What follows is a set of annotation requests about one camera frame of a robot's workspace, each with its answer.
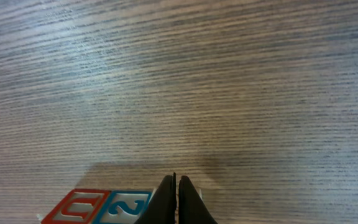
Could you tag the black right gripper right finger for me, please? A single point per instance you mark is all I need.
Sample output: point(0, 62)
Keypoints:
point(191, 210)

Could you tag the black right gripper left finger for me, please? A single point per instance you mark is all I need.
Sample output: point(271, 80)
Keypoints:
point(162, 206)

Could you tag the blue-sided white block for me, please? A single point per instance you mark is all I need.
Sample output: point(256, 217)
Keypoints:
point(123, 207)

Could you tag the green letter block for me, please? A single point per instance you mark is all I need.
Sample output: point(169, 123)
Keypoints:
point(199, 191)

